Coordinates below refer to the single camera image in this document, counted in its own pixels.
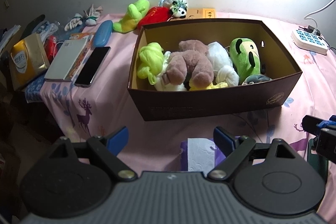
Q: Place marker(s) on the lime green plush toy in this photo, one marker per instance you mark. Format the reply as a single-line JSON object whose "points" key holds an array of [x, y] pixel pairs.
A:
{"points": [[131, 15]]}

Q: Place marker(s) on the black smartphone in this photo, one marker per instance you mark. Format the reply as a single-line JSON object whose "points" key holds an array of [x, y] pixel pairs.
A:
{"points": [[92, 66]]}

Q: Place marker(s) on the dark curved object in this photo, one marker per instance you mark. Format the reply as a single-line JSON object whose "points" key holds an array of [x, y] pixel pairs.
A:
{"points": [[34, 23]]}

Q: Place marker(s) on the gold paper bag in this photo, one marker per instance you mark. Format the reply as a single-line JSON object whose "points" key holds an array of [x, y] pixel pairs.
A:
{"points": [[26, 61]]}

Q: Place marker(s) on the white fluffy plush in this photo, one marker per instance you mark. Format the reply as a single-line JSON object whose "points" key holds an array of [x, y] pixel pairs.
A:
{"points": [[218, 56]]}

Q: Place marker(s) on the blue glasses case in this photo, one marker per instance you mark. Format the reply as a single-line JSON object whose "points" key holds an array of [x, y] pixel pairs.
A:
{"points": [[101, 35]]}

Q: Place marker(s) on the purple tissue pack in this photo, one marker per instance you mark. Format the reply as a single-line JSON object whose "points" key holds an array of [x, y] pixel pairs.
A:
{"points": [[199, 155]]}

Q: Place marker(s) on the white soft cloth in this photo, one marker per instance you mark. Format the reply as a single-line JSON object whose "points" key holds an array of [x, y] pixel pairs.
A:
{"points": [[168, 86]]}

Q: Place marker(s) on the yellow soft cloth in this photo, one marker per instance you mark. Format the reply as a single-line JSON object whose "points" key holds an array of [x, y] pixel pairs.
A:
{"points": [[210, 86]]}

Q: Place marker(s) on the orange booklet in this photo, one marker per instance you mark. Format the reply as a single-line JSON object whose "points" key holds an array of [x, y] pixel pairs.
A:
{"points": [[78, 64]]}

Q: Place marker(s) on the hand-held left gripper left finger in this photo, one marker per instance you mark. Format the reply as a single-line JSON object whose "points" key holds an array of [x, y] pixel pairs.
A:
{"points": [[118, 138]]}

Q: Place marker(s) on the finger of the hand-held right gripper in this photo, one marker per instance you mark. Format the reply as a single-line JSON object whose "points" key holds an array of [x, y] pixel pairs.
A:
{"points": [[327, 123], [310, 124]]}

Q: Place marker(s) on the clear plastic wrap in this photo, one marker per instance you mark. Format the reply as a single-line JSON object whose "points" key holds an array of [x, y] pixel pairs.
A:
{"points": [[50, 27]]}

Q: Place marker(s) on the red plastic bag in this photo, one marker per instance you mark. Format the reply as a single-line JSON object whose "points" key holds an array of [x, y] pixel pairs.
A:
{"points": [[50, 46]]}

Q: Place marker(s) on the white gloves bundle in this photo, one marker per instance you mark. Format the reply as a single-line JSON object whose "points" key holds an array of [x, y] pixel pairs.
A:
{"points": [[84, 19]]}

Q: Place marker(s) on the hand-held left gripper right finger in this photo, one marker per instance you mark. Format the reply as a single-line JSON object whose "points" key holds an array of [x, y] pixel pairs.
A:
{"points": [[223, 139]]}

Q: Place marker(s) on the blue patterned cloth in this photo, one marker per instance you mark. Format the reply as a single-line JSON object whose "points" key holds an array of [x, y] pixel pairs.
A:
{"points": [[34, 87]]}

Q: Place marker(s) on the red plush toy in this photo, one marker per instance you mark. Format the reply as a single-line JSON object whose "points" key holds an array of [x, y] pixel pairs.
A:
{"points": [[155, 17]]}

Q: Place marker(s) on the white power strip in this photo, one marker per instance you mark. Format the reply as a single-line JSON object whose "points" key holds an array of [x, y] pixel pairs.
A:
{"points": [[309, 41]]}

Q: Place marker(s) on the yellow flat box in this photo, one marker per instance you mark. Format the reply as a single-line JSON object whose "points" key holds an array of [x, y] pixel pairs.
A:
{"points": [[202, 14]]}

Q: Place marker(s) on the dark green stand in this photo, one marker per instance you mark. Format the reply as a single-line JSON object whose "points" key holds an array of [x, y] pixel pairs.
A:
{"points": [[315, 161]]}

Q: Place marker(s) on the pink printed bedsheet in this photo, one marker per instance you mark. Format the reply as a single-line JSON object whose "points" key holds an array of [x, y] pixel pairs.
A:
{"points": [[118, 108]]}

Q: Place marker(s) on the green mesh bath sponge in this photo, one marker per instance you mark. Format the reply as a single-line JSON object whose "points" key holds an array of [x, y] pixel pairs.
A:
{"points": [[149, 61]]}

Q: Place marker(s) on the black power adapter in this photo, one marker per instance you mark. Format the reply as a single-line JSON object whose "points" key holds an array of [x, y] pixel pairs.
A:
{"points": [[313, 29]]}

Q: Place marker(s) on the stack of papers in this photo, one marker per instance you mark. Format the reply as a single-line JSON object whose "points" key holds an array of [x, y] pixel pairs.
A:
{"points": [[8, 36]]}

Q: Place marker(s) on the panda plush with white hair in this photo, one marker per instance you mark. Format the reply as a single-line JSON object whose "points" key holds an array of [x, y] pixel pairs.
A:
{"points": [[178, 5]]}

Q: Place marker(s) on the brown teddy bear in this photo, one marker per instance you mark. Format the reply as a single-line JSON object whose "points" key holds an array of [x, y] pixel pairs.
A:
{"points": [[189, 64]]}

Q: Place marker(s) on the green frog plush toy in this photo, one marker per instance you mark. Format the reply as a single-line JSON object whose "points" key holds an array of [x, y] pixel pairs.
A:
{"points": [[246, 58]]}

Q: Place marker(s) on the white power bank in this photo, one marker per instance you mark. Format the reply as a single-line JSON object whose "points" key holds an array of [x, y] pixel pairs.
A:
{"points": [[65, 60]]}

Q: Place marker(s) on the brown cardboard box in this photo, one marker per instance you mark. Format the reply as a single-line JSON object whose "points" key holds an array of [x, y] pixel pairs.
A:
{"points": [[210, 106]]}

